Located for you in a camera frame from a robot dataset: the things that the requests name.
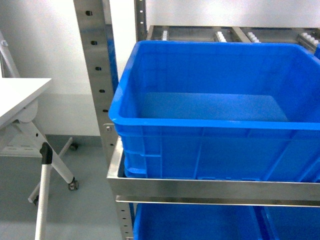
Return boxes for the large blue plastic crate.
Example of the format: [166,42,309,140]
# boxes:
[109,40,320,183]

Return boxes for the lower blue plastic crate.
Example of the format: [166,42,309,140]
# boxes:
[133,203,269,240]

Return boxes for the white pole black grip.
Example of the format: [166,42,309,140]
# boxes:
[34,142,53,240]

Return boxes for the stainless steel shelf rack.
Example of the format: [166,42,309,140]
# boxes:
[74,0,320,240]

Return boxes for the white folding table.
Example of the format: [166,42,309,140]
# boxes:
[0,36,79,204]

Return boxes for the lower right blue crate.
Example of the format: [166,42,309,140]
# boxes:
[253,206,320,240]

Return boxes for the right blue plastic crate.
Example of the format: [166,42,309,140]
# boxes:
[314,43,320,60]

